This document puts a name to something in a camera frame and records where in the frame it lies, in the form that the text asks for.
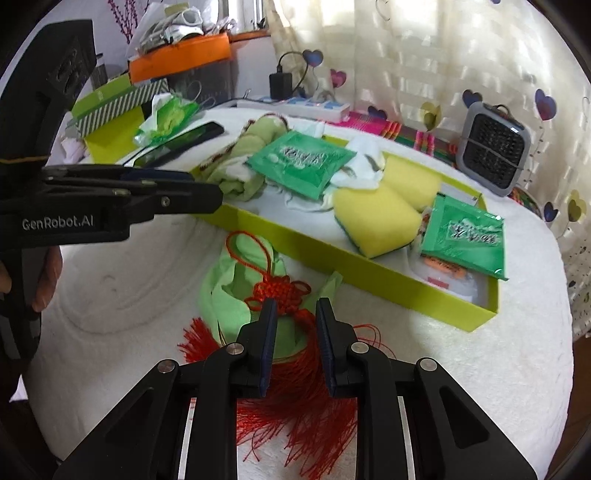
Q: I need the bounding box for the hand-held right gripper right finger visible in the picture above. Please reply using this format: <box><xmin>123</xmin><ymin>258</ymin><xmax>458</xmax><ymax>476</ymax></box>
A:
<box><xmin>315</xmin><ymin>298</ymin><xmax>539</xmax><ymax>480</ymax></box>

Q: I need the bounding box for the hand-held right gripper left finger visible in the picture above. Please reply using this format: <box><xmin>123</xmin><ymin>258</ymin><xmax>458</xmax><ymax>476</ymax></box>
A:
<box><xmin>52</xmin><ymin>299</ymin><xmax>279</xmax><ymax>480</ymax></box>

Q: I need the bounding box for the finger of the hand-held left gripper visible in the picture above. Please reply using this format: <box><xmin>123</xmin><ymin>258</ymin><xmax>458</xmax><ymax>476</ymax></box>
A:
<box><xmin>111</xmin><ymin>178</ymin><xmax>225</xmax><ymax>219</ymax></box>
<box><xmin>41</xmin><ymin>165</ymin><xmax>195</xmax><ymax>186</ymax></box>

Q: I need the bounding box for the red knot tassel ornament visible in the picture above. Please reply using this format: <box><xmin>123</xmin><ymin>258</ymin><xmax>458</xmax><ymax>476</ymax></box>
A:
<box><xmin>178</xmin><ymin>231</ymin><xmax>384</xmax><ymax>462</ymax></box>

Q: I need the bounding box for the light green cloth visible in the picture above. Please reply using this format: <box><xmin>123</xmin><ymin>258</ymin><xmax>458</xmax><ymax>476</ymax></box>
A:
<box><xmin>198</xmin><ymin>233</ymin><xmax>345</xmax><ymax>365</ymax></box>

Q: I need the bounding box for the green rabbit print towel roll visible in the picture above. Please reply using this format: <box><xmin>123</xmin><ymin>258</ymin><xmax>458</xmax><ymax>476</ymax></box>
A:
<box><xmin>198</xmin><ymin>115</ymin><xmax>291</xmax><ymax>202</ymax></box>

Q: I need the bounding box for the lime green box tray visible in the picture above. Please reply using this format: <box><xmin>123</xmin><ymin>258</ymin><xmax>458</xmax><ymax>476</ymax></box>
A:
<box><xmin>191</xmin><ymin>134</ymin><xmax>502</xmax><ymax>333</ymax></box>

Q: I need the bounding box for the green tea packet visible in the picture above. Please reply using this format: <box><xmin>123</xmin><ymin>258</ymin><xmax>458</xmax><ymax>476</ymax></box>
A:
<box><xmin>245</xmin><ymin>130</ymin><xmax>356</xmax><ymax>200</ymax></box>
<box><xmin>419</xmin><ymin>194</ymin><xmax>509</xmax><ymax>281</ymax></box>

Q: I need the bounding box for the yellow green scouring sponge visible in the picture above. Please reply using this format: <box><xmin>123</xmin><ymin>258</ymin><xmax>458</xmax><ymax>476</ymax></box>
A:
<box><xmin>332</xmin><ymin>182</ymin><xmax>423</xmax><ymax>258</ymax></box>
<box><xmin>381</xmin><ymin>154</ymin><xmax>441</xmax><ymax>213</ymax></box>

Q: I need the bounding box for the clear mask packet orange print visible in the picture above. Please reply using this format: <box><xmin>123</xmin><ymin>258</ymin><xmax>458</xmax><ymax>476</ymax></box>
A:
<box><xmin>418</xmin><ymin>256</ymin><xmax>483</xmax><ymax>303</ymax></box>

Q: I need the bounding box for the person's left hand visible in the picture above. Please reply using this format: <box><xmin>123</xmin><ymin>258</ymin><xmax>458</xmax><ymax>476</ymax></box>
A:
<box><xmin>0</xmin><ymin>248</ymin><xmax>64</xmax><ymax>315</ymax></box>

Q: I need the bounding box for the black smartphone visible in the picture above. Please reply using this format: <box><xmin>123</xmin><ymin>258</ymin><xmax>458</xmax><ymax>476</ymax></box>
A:
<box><xmin>134</xmin><ymin>121</ymin><xmax>225</xmax><ymax>169</ymax></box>

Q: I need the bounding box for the green tissue packet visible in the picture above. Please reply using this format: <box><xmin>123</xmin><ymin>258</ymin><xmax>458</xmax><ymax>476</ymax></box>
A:
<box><xmin>135</xmin><ymin>92</ymin><xmax>199</xmax><ymax>147</ymax></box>

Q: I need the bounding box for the grey striped lime box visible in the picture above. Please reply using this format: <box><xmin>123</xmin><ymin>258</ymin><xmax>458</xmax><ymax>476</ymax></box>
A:
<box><xmin>71</xmin><ymin>75</ymin><xmax>169</xmax><ymax>138</ymax></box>

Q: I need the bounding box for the orange box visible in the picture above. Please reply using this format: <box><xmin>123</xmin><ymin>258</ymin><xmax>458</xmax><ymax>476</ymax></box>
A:
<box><xmin>128</xmin><ymin>33</ymin><xmax>232</xmax><ymax>85</ymax></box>

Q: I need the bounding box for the black charger adapter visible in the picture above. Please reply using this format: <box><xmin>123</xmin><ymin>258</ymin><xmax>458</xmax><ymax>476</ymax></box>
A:
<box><xmin>269</xmin><ymin>52</ymin><xmax>319</xmax><ymax>100</ymax></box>

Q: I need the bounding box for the pile of white packaging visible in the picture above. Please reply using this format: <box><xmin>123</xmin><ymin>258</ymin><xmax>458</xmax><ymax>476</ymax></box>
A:
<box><xmin>131</xmin><ymin>2</ymin><xmax>232</xmax><ymax>58</ymax></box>

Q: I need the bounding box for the white power strip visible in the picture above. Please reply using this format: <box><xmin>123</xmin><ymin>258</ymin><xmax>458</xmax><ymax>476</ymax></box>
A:
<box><xmin>236</xmin><ymin>95</ymin><xmax>350</xmax><ymax>123</ymax></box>

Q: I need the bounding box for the window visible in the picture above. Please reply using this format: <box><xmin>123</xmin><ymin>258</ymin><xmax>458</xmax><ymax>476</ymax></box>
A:
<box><xmin>203</xmin><ymin>0</ymin><xmax>273</xmax><ymax>35</ymax></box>

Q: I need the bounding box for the small grey heater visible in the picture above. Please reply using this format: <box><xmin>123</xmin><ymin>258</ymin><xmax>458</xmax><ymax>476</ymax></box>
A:
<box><xmin>455</xmin><ymin>100</ymin><xmax>531</xmax><ymax>198</ymax></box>

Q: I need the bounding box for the heart print curtain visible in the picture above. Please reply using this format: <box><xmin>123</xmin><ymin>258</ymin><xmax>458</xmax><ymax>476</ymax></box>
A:
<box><xmin>268</xmin><ymin>0</ymin><xmax>591</xmax><ymax>342</ymax></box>

